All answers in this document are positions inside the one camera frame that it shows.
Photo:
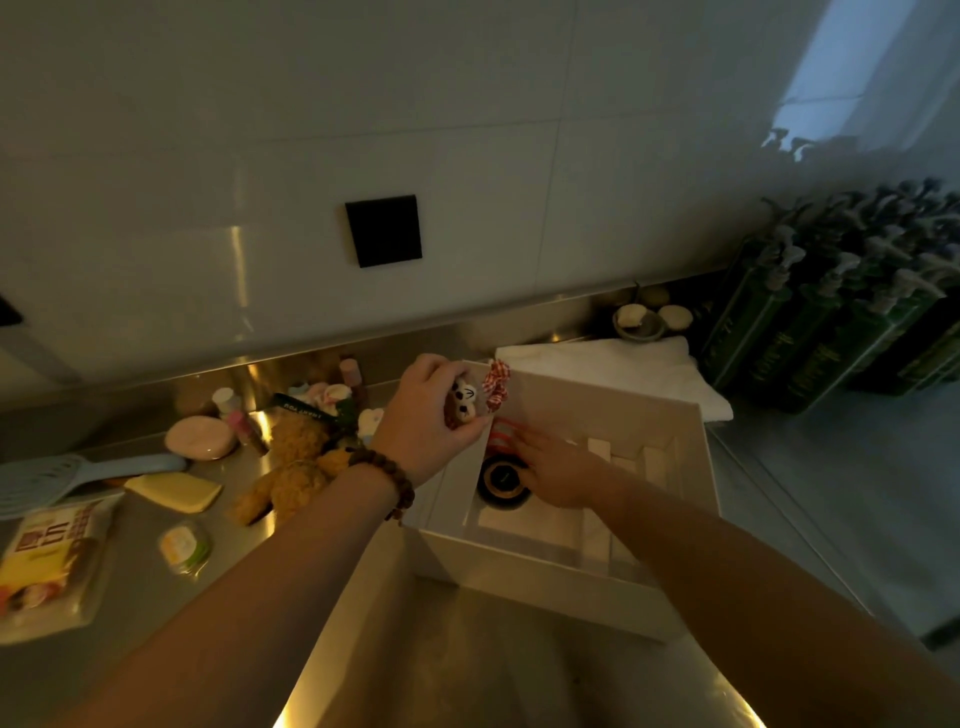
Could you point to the white storage box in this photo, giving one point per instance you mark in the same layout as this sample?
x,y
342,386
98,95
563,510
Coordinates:
x,y
555,585

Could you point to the brown teddy bear plush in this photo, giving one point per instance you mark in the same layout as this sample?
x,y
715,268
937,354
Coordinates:
x,y
296,469

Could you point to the dark green tube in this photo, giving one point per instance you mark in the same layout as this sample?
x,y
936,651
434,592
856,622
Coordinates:
x,y
300,409

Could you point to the pink small bottle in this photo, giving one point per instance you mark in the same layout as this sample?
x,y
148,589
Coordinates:
x,y
351,373

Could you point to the small white bottle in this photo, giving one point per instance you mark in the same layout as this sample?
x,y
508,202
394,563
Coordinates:
x,y
225,400

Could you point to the red striped hair band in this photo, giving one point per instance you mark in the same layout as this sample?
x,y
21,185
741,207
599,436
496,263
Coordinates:
x,y
501,436

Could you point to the pink lip balm tube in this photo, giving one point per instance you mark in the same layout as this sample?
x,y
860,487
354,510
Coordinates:
x,y
247,433

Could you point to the small round clear container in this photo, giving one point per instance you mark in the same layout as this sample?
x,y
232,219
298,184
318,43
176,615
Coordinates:
x,y
185,547

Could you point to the red checkered scrunchie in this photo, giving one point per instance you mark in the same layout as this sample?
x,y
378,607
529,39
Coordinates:
x,y
495,384

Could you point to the black wall switch plate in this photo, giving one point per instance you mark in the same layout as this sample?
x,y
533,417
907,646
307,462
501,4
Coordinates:
x,y
383,231

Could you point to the person's left hand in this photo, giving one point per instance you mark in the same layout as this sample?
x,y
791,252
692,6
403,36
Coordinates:
x,y
416,427

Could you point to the round white soap ball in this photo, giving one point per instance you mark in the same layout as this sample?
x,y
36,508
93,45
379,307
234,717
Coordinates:
x,y
654,297
676,317
631,314

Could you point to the pink round compact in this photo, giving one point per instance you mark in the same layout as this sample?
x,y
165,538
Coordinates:
x,y
200,438

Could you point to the person's right forearm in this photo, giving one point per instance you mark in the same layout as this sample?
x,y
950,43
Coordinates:
x,y
750,592

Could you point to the yellow soap bar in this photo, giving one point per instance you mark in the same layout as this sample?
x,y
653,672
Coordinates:
x,y
174,492

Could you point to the person's right hand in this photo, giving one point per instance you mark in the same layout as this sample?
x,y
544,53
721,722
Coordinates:
x,y
566,472

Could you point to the person's left thumb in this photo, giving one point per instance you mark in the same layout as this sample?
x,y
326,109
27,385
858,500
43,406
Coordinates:
x,y
471,439

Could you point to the black tape roll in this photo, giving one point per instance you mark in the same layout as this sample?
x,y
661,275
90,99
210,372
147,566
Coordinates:
x,y
501,481

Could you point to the group of green pump bottles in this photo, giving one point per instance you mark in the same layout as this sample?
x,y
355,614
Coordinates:
x,y
840,315

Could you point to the clear plastic packet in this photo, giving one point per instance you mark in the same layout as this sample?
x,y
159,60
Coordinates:
x,y
49,566

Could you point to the person's left forearm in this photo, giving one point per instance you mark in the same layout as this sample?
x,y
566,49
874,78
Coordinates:
x,y
247,600

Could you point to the person's right fingers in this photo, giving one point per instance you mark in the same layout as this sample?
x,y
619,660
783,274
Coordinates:
x,y
534,450

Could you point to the small white figure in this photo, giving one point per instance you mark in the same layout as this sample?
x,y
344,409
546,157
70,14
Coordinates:
x,y
369,424

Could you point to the small white plush toy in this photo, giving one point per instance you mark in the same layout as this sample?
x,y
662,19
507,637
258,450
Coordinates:
x,y
463,399

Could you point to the white folded towel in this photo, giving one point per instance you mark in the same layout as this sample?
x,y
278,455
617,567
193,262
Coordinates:
x,y
622,367

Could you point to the pink and white plush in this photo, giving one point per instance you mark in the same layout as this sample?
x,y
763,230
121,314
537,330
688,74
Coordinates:
x,y
330,396

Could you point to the small round dish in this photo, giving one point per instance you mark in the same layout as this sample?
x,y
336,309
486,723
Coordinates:
x,y
639,328

